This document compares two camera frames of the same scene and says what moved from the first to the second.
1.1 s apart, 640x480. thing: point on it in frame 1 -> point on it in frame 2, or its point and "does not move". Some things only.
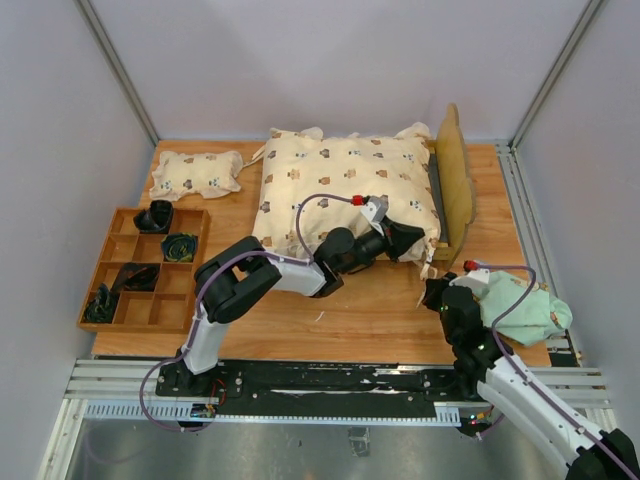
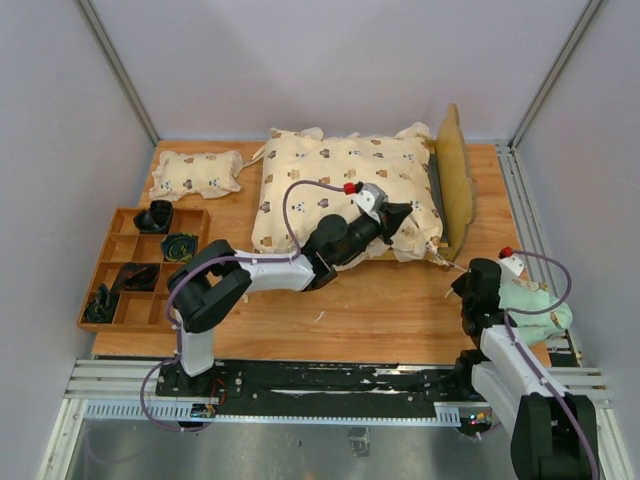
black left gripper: (398, 239) -> (392, 215)
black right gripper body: (433, 297) -> (459, 286)
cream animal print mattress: (299, 163) does not move
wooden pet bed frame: (454, 189) does not move
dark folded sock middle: (136, 276) does not move
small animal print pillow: (207, 174) does not move
